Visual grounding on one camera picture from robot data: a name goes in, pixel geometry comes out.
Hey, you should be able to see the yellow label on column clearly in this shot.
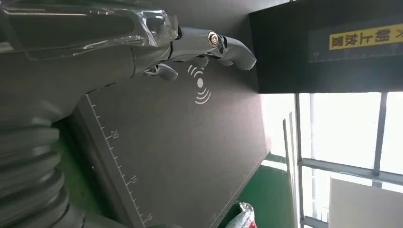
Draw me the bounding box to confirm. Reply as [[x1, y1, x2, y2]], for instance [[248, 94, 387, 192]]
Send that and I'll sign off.
[[329, 23, 403, 51]]

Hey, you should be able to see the white board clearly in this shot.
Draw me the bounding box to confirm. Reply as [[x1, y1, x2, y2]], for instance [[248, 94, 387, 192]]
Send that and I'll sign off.
[[329, 177, 403, 228]]

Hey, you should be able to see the grey package with black letters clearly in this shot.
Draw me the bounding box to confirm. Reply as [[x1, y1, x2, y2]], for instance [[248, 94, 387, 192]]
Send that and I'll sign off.
[[225, 202, 257, 228]]

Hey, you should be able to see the black weighing device with column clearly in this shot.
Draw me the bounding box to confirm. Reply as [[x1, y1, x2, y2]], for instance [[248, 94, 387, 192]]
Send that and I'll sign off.
[[67, 0, 403, 228]]

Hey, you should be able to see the green conveyor belt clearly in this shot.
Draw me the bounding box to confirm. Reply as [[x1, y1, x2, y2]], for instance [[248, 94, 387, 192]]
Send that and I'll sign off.
[[217, 152, 298, 228]]

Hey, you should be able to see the white conveyor side rail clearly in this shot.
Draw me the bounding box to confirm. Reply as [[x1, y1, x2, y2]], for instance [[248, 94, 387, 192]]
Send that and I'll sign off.
[[282, 112, 299, 228]]

